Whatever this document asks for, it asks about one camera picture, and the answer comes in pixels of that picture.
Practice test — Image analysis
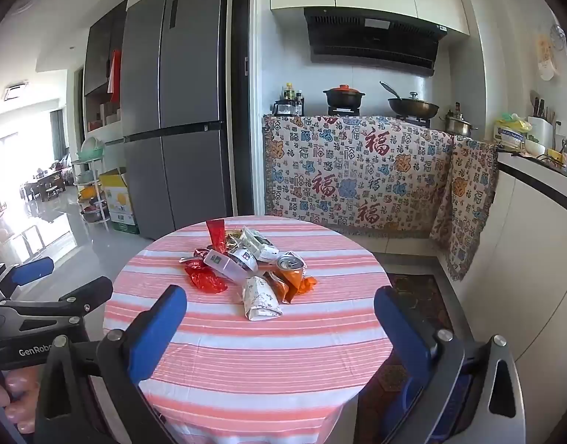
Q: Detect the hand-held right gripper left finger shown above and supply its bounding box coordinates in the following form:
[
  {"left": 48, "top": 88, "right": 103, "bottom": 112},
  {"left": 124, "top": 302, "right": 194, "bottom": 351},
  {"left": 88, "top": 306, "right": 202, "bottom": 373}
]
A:
[{"left": 34, "top": 284, "right": 188, "bottom": 444}]

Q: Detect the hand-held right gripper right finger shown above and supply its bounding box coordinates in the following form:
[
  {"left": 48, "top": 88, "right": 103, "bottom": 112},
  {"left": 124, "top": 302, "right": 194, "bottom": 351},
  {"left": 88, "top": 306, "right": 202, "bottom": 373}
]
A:
[{"left": 373, "top": 286, "right": 522, "bottom": 444}]

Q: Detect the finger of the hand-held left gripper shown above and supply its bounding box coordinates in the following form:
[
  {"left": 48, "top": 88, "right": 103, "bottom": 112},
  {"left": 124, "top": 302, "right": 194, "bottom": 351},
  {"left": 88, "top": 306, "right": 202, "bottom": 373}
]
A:
[
  {"left": 0, "top": 258, "right": 56, "bottom": 292},
  {"left": 0, "top": 276, "right": 113, "bottom": 321}
]

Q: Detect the green white milk carton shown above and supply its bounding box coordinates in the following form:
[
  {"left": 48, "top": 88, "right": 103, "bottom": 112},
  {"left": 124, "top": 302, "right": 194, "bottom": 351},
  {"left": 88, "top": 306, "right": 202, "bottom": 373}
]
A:
[{"left": 204, "top": 249, "right": 248, "bottom": 284}]

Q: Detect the orange white plastic bag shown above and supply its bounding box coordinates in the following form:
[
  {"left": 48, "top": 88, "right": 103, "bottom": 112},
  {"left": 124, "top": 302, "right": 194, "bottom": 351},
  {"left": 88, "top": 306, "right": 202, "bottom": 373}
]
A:
[{"left": 242, "top": 270, "right": 318, "bottom": 323}]

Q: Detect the person's left hand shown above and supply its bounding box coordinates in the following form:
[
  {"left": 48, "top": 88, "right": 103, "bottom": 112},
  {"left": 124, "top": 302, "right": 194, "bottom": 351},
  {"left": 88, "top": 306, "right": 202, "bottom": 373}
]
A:
[{"left": 0, "top": 368, "right": 44, "bottom": 434}]

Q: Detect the patterned floor rug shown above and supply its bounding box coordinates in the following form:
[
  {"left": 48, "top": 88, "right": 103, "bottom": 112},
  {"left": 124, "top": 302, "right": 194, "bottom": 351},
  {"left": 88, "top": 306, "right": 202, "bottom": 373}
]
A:
[{"left": 353, "top": 273, "right": 455, "bottom": 444}]

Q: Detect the red crumpled wrapper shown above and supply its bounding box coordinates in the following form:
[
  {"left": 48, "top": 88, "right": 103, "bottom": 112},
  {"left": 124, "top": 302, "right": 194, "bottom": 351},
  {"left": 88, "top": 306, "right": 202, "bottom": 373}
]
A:
[{"left": 184, "top": 263, "right": 229, "bottom": 293}]

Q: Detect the red white snack wrapper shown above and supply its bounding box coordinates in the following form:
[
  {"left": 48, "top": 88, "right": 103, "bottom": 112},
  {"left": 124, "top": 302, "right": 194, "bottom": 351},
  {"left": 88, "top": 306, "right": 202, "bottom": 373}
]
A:
[{"left": 179, "top": 249, "right": 211, "bottom": 267}]

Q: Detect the wooden dining table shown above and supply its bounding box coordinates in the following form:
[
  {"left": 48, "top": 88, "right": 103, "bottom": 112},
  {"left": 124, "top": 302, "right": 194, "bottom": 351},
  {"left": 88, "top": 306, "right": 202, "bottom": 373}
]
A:
[{"left": 22, "top": 169, "right": 67, "bottom": 202}]

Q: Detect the yellow white cardboard box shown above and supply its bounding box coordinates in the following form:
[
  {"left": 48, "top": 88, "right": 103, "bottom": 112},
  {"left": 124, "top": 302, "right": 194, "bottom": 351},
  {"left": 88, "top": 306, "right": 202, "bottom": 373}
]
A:
[{"left": 100, "top": 169, "right": 141, "bottom": 235}]

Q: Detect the pink striped tablecloth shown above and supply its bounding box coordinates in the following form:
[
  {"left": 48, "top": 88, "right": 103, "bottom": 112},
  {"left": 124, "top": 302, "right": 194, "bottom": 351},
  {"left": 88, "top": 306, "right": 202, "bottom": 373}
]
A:
[{"left": 103, "top": 215, "right": 407, "bottom": 444}]

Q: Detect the red foil packet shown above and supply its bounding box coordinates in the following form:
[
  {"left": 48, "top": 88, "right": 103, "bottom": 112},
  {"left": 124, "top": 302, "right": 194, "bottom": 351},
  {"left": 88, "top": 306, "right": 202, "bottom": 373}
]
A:
[{"left": 206, "top": 219, "right": 229, "bottom": 254}]

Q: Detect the white printed packet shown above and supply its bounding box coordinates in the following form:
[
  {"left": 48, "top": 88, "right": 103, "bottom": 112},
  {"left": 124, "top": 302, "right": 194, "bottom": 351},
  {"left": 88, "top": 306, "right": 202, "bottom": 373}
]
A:
[{"left": 228, "top": 246, "right": 259, "bottom": 273}]

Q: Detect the white storage rack with bowls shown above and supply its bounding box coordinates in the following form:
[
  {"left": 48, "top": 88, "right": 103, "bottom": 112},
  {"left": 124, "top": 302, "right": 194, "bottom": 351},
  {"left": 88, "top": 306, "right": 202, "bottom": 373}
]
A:
[{"left": 71, "top": 139, "right": 112, "bottom": 234}]

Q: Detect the white green small carton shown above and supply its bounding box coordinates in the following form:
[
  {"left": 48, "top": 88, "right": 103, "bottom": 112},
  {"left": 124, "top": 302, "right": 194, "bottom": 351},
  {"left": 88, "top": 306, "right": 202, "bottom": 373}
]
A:
[{"left": 242, "top": 228, "right": 281, "bottom": 262}]

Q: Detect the white base cabinet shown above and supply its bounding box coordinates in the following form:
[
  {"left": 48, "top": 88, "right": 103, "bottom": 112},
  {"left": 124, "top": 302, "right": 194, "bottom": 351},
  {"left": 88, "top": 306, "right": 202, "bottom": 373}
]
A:
[{"left": 438, "top": 150, "right": 567, "bottom": 408}]

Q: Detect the grey curtain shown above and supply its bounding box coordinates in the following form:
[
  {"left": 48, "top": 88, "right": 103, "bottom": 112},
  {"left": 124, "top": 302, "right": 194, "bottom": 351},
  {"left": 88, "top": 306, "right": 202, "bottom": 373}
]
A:
[{"left": 50, "top": 108, "right": 67, "bottom": 162}]

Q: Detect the small printed blanket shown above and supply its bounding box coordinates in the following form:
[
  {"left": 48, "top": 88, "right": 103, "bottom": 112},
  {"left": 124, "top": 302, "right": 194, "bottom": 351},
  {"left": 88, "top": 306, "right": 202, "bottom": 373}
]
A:
[{"left": 429, "top": 134, "right": 501, "bottom": 283}]

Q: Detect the large printed blanket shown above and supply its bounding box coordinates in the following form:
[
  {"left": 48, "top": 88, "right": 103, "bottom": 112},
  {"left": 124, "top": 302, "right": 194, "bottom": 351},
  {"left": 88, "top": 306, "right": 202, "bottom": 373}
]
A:
[{"left": 262, "top": 113, "right": 455, "bottom": 239}]

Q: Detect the grey refrigerator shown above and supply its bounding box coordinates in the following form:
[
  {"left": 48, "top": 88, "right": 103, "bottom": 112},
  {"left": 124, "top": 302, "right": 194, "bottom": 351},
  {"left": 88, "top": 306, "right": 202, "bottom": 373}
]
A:
[{"left": 121, "top": 0, "right": 233, "bottom": 240}]

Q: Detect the red hanging bag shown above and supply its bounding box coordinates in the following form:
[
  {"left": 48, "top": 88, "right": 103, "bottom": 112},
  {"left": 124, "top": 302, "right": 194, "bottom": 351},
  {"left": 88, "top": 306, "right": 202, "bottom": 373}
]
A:
[{"left": 108, "top": 49, "right": 122, "bottom": 102}]

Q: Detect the steel pot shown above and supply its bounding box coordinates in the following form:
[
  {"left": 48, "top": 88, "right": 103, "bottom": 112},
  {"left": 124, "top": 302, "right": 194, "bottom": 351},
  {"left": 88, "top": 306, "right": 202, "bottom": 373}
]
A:
[{"left": 440, "top": 110, "right": 479, "bottom": 138}]

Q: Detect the yellow plastic bag pack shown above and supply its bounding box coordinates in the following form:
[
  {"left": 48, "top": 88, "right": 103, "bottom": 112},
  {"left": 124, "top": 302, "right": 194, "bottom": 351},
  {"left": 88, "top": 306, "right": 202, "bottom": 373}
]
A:
[{"left": 494, "top": 112, "right": 533, "bottom": 151}]

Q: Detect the black wok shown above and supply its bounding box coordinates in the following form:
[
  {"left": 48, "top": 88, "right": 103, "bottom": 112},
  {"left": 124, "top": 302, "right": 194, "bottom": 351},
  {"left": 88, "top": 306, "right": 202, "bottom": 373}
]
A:
[{"left": 380, "top": 81, "right": 440, "bottom": 118}]

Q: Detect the black gas stove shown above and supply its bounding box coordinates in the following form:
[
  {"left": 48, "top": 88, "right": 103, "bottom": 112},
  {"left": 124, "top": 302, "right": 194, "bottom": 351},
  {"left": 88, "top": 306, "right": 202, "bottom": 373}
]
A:
[{"left": 327, "top": 105, "right": 431, "bottom": 127}]

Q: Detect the dark shelf cabinet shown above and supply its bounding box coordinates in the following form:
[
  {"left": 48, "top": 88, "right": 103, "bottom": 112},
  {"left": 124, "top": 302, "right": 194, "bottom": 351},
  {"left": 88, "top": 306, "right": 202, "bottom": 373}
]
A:
[{"left": 82, "top": 0, "right": 129, "bottom": 142}]

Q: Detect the white knife holder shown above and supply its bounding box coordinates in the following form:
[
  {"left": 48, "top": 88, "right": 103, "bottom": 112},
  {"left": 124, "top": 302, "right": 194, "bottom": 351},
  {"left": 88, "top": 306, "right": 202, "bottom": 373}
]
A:
[{"left": 528, "top": 97, "right": 562, "bottom": 149}]

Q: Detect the black pot with orange lid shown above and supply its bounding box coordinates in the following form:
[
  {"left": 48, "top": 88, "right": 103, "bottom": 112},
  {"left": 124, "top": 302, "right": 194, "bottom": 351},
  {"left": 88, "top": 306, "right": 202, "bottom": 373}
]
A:
[{"left": 323, "top": 84, "right": 365, "bottom": 108}]

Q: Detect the black range hood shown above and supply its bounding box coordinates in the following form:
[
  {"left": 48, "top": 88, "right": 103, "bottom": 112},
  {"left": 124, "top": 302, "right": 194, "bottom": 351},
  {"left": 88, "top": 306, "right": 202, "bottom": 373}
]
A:
[{"left": 303, "top": 7, "right": 448, "bottom": 77}]

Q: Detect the hanging wall ornament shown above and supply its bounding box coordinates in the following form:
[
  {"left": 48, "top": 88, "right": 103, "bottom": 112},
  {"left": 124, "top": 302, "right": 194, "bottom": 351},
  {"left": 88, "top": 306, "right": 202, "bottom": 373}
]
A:
[{"left": 536, "top": 32, "right": 558, "bottom": 81}]

